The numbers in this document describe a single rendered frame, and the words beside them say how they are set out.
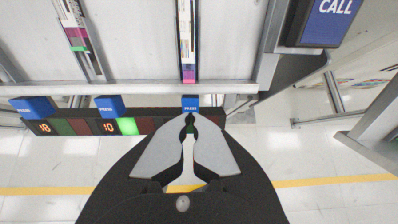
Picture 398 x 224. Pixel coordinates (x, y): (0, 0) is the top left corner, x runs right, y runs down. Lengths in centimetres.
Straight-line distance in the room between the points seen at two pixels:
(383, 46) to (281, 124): 60
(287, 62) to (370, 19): 23
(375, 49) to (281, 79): 80
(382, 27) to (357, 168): 125
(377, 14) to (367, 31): 3
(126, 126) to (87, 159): 96
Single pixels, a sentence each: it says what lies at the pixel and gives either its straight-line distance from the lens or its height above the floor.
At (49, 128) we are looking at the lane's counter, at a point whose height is 66.
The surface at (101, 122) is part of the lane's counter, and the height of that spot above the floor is 67.
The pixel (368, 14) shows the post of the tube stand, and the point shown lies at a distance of 42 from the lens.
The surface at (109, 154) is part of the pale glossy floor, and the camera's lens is 106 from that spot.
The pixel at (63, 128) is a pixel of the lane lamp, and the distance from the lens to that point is 29.
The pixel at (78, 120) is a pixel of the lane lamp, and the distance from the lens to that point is 26.
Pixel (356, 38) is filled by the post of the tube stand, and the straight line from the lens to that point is 42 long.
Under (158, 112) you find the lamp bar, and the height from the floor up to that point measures 66.
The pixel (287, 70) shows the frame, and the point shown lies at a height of 71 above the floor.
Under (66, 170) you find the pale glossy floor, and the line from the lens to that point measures 127.
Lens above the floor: 84
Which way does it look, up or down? 76 degrees down
